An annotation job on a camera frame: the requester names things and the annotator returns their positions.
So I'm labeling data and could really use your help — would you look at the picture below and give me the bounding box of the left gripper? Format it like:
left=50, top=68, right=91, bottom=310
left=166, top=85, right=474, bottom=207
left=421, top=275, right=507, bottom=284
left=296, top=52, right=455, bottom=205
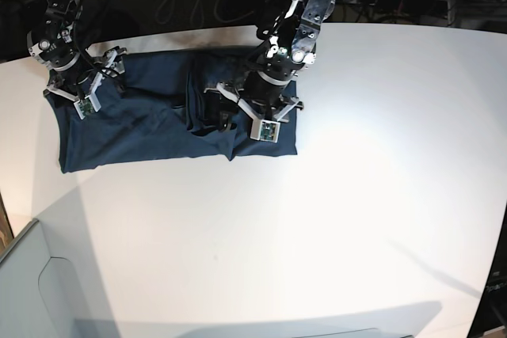
left=204, top=71, right=304, bottom=142

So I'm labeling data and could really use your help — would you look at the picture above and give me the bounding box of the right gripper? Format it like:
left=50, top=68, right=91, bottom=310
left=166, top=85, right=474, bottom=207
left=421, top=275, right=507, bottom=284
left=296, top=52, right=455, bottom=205
left=43, top=47, right=127, bottom=120

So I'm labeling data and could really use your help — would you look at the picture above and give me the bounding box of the dark blue T-shirt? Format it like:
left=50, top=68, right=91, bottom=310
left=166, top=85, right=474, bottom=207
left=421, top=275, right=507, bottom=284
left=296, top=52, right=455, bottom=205
left=44, top=47, right=297, bottom=173

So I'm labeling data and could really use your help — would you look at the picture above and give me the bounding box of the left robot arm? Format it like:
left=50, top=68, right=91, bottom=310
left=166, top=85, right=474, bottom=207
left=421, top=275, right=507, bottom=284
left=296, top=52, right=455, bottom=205
left=211, top=0, right=336, bottom=143

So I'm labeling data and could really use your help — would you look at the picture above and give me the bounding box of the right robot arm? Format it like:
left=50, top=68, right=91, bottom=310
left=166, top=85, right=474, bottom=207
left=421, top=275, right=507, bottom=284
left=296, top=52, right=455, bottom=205
left=27, top=0, right=127, bottom=120

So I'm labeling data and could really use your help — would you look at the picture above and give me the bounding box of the grey plastic tray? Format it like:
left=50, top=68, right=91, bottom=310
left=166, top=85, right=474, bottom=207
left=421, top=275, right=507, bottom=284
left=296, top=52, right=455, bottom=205
left=0, top=218, right=120, bottom=338

